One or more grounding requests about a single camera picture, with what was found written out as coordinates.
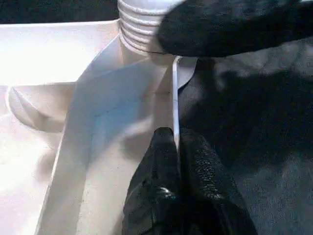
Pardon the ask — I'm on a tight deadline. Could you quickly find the white plastic table leg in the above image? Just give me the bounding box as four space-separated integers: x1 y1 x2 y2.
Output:
116 0 177 54

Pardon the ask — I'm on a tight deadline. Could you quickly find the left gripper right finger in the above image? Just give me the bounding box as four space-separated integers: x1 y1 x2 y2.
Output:
179 128 258 235

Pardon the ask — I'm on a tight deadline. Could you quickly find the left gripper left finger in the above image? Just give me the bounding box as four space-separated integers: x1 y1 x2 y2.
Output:
123 126 183 235

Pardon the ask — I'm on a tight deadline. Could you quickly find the black work mat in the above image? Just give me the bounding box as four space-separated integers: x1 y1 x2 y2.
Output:
0 0 313 235

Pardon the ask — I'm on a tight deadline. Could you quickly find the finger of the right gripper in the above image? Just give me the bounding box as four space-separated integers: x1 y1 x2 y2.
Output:
156 0 313 59

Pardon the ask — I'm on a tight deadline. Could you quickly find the white plastic table top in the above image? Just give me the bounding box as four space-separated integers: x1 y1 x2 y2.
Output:
0 20 199 235

